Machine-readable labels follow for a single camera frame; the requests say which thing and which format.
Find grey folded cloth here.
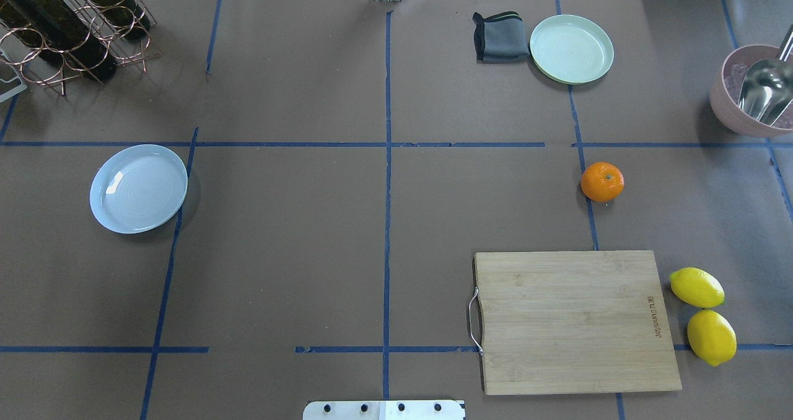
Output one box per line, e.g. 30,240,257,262
472,11,530,64

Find yellow lemon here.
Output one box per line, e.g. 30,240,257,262
669,267,725,309
686,309,737,367

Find light blue plate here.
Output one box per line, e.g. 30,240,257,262
89,144,189,234

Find bamboo cutting board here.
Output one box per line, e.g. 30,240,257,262
472,250,682,396

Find dark green wine bottle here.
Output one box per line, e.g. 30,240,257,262
9,0,117,83

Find upper yellow lemon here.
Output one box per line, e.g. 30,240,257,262
669,267,725,309

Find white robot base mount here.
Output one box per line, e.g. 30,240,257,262
302,400,467,419

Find lower yellow lemon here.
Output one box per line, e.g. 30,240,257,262
686,309,737,367

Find copper wire bottle rack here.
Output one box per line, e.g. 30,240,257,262
2,0,162,95

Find pink bowl with ice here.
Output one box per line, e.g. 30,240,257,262
710,44,791,138

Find metal ice scoop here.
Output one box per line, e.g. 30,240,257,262
737,27,792,126

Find orange fruit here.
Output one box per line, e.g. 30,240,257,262
580,162,625,203

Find light green plate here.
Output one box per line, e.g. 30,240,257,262
529,14,615,85

